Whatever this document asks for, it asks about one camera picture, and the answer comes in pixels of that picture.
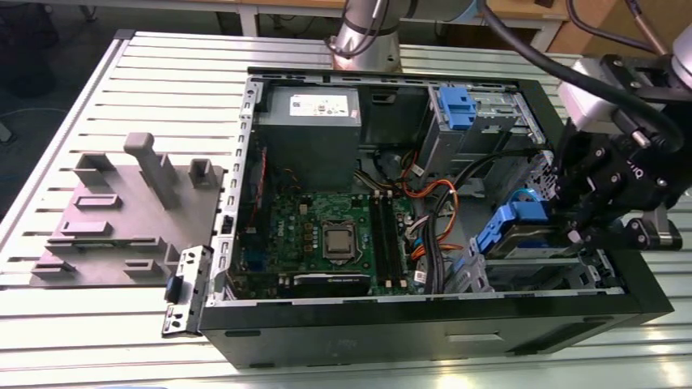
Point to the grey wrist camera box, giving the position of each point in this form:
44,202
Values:
586,101

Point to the black silver side camera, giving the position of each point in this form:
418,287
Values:
666,235

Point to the green motherboard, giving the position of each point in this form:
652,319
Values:
292,227

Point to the grey power supply unit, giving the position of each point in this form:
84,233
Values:
308,154

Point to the black open PC case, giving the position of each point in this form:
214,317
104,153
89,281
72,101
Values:
378,336

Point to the CPU socket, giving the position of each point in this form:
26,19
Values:
338,261

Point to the blue drive latch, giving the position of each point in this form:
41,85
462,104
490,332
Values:
456,105

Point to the black wrist mount plate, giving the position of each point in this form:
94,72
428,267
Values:
621,69

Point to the brown wooden cabinet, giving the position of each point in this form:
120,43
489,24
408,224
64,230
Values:
605,16

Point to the metal optical drive cage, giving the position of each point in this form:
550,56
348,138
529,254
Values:
486,138

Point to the metal disk bay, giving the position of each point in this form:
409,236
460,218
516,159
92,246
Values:
534,262

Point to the wooden desk white frame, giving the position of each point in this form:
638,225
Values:
540,14

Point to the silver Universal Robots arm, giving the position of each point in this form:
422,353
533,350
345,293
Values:
366,44

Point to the black graphics card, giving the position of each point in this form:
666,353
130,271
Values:
329,283

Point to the silver CPU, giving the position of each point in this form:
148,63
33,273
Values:
338,243

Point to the small blue bracket latch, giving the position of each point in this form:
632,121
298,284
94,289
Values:
173,289

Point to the black RAM slot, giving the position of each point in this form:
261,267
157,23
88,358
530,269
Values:
396,239
381,239

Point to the grey parts rack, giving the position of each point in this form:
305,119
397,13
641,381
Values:
140,210

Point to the hard disk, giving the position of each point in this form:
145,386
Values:
518,239

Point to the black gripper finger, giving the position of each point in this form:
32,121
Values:
578,162
600,223

